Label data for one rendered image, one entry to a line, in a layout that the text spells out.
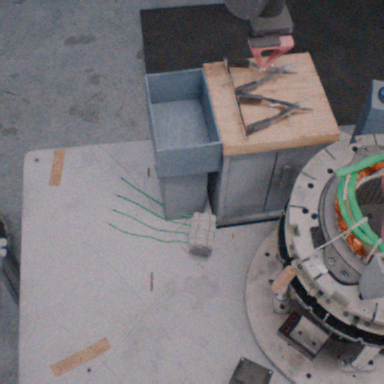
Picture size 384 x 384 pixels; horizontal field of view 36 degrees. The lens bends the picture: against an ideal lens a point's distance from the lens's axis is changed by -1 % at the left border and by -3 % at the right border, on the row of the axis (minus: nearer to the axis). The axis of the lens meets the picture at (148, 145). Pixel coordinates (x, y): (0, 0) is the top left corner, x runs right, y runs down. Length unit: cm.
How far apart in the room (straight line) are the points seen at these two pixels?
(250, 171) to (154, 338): 35
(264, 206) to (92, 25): 171
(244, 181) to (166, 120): 18
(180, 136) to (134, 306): 33
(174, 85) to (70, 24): 170
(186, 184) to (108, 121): 128
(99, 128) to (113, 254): 121
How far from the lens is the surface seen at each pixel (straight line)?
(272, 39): 94
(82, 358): 114
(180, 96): 114
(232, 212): 120
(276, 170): 110
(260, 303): 115
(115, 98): 245
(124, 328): 115
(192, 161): 102
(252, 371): 108
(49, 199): 129
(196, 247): 118
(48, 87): 254
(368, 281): 84
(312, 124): 104
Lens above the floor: 187
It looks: 54 degrees down
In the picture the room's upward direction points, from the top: 3 degrees counter-clockwise
